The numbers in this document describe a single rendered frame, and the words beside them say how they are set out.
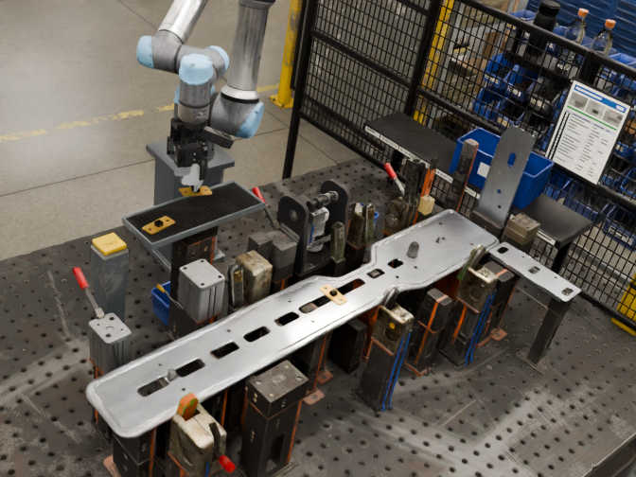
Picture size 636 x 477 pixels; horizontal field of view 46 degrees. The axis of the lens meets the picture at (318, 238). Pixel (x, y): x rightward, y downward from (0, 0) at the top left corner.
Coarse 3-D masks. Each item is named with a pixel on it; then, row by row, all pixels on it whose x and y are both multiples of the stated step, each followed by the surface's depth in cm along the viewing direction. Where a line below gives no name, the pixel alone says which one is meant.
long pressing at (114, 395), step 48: (384, 240) 229; (432, 240) 234; (480, 240) 238; (288, 288) 204; (336, 288) 208; (384, 288) 211; (192, 336) 183; (240, 336) 187; (288, 336) 189; (96, 384) 167; (144, 384) 169; (192, 384) 171; (144, 432) 159
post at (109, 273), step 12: (96, 252) 182; (120, 252) 184; (96, 264) 184; (108, 264) 182; (120, 264) 185; (96, 276) 187; (108, 276) 184; (120, 276) 187; (96, 288) 191; (108, 288) 186; (120, 288) 189; (96, 300) 193; (108, 300) 190; (120, 300) 193; (108, 312) 192; (120, 312) 195
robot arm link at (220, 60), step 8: (184, 48) 183; (192, 48) 184; (200, 48) 185; (208, 48) 186; (216, 48) 186; (184, 56) 182; (208, 56) 182; (216, 56) 183; (224, 56) 186; (176, 64) 183; (216, 64) 181; (224, 64) 185; (216, 72) 180; (224, 72) 187; (216, 80) 182
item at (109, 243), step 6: (108, 234) 186; (114, 234) 186; (96, 240) 183; (102, 240) 183; (108, 240) 183; (114, 240) 184; (120, 240) 184; (96, 246) 182; (102, 246) 181; (108, 246) 182; (114, 246) 182; (120, 246) 182; (102, 252) 181; (108, 252) 180; (114, 252) 182
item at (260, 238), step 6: (258, 234) 206; (264, 234) 206; (252, 240) 204; (258, 240) 203; (264, 240) 204; (270, 240) 205; (252, 246) 205; (258, 246) 203; (264, 246) 204; (270, 246) 206; (258, 252) 204; (264, 252) 206; (270, 252) 208
